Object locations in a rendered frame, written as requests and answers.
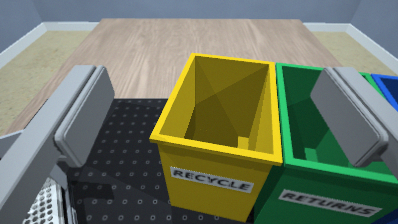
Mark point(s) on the green bin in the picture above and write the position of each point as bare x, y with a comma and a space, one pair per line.
316, 184

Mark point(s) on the yellow recycle bin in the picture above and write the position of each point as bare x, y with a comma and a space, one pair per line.
218, 135

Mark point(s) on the blue bin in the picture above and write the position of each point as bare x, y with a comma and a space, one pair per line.
390, 92

